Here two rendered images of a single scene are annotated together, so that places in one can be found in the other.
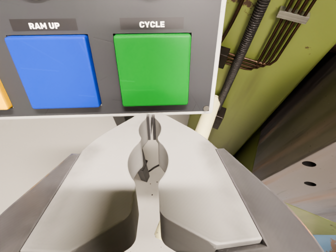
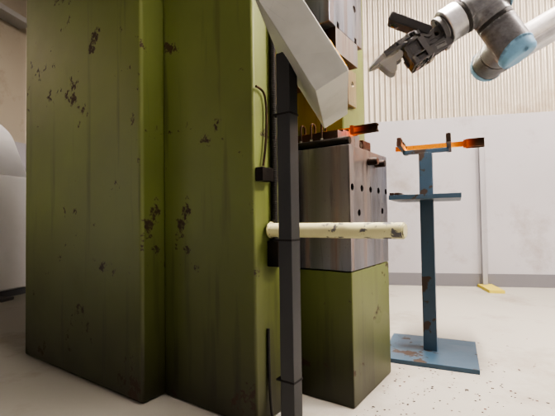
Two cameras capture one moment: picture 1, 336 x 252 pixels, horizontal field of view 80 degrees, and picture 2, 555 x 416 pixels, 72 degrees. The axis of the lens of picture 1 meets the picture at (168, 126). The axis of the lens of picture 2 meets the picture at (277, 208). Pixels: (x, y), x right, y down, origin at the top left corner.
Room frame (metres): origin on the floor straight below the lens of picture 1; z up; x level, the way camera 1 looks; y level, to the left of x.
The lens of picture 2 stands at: (0.06, 1.07, 0.66)
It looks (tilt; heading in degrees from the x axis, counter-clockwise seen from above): 2 degrees up; 284
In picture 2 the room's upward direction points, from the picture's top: 1 degrees counter-clockwise
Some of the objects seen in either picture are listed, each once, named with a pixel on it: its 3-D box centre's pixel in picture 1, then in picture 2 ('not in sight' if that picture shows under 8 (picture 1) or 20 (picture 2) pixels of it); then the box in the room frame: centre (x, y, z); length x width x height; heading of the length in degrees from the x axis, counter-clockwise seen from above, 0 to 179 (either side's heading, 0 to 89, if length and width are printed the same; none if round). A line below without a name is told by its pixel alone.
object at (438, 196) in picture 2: not in sight; (426, 198); (-0.18, -0.92, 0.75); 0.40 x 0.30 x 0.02; 80
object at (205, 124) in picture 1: (192, 158); (330, 230); (0.19, -0.07, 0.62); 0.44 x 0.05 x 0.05; 159
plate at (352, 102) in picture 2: not in sight; (350, 88); (0.16, -0.77, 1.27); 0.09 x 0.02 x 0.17; 69
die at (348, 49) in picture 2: not in sight; (301, 61); (0.35, -0.50, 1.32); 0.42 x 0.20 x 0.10; 159
